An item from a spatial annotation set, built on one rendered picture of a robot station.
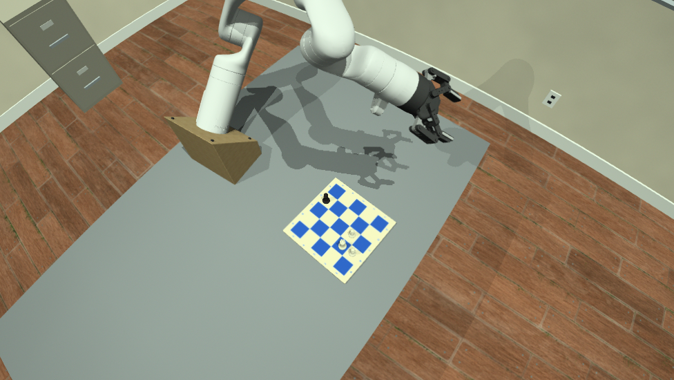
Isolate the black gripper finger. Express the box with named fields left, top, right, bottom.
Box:
left=409, top=103, right=454, bottom=144
left=422, top=67, right=461, bottom=102

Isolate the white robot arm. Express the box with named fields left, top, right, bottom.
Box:
left=196, top=0, right=418, bottom=134

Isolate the blue and cream chessboard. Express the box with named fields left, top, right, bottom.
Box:
left=283, top=178, right=396, bottom=284

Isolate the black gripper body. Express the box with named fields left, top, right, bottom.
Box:
left=397, top=73, right=441, bottom=120

